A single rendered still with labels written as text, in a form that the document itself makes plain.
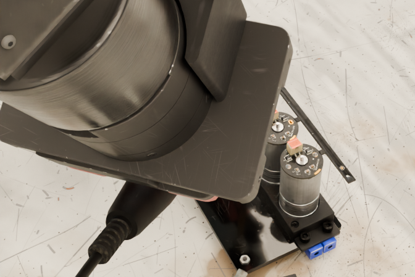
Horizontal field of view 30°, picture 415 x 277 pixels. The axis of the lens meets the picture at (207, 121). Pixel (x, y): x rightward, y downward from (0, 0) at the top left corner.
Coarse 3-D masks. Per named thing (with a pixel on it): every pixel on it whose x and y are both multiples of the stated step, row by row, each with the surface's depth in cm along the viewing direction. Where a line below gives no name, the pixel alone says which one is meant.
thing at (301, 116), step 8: (288, 96) 48; (288, 104) 48; (296, 104) 48; (296, 112) 47; (296, 120) 47; (304, 120) 47; (312, 128) 46; (312, 136) 46; (320, 136) 46; (320, 144) 46; (328, 144) 46; (328, 152) 45; (336, 160) 45; (344, 168) 44; (344, 176) 44; (352, 176) 44
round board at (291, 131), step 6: (282, 114) 47; (288, 114) 47; (276, 120) 47; (282, 120) 47; (294, 120) 47; (288, 126) 46; (294, 126) 46; (270, 132) 46; (282, 132) 46; (288, 132) 46; (294, 132) 46; (270, 138) 46; (276, 138) 46; (282, 138) 46; (288, 138) 46; (276, 144) 46; (282, 144) 46
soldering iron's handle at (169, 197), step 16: (128, 192) 31; (144, 192) 31; (160, 192) 32; (112, 208) 30; (128, 208) 30; (144, 208) 31; (160, 208) 32; (112, 224) 30; (128, 224) 30; (144, 224) 31; (96, 240) 29; (112, 240) 29
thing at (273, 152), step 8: (272, 128) 46; (280, 128) 46; (296, 136) 46; (272, 144) 46; (272, 152) 46; (280, 152) 46; (272, 160) 47; (264, 168) 48; (272, 168) 48; (264, 176) 49; (272, 176) 48
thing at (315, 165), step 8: (304, 144) 46; (304, 152) 45; (312, 152) 45; (320, 152) 45; (280, 160) 45; (288, 160) 45; (312, 160) 45; (320, 160) 45; (296, 168) 44; (304, 168) 44; (312, 168) 44; (320, 168) 44; (296, 176) 44; (304, 176) 44; (312, 176) 44
